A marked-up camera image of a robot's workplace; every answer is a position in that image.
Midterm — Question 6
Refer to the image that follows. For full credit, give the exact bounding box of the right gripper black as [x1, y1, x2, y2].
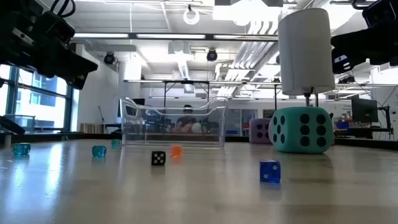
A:
[330, 26, 398, 75]

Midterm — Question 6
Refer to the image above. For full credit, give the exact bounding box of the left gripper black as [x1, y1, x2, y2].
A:
[0, 27, 99, 90]

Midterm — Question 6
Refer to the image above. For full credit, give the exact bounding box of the large teal foam die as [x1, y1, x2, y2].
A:
[269, 106, 335, 154]

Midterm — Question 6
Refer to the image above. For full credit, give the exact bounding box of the large purple foam die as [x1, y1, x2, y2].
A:
[249, 118, 272, 144]

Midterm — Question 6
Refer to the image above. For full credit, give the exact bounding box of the clear plastic bin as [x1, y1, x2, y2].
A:
[119, 96, 229, 147]

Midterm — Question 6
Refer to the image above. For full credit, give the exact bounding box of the small orange translucent die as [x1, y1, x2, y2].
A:
[169, 144, 183, 159]

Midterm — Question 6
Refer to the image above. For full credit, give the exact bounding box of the small blue translucent die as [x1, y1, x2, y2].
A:
[259, 159, 282, 184]

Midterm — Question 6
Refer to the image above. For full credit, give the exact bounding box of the white shade table lamp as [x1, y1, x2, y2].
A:
[277, 7, 336, 108]

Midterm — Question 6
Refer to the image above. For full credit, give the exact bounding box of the large window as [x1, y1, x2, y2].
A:
[0, 63, 75, 132]

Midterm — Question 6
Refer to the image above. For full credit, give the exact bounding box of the black computer monitor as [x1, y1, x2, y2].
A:
[117, 98, 146, 118]
[351, 95, 379, 124]

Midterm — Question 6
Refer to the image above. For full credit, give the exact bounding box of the small black die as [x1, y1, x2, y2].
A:
[151, 151, 167, 166]

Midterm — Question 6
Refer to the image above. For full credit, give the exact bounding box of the person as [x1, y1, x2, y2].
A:
[175, 105, 203, 134]

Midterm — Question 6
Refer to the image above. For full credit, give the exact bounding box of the black aluminium table frame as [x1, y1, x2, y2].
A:
[0, 115, 398, 150]

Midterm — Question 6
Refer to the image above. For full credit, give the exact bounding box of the white ring light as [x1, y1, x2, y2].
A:
[182, 7, 200, 26]

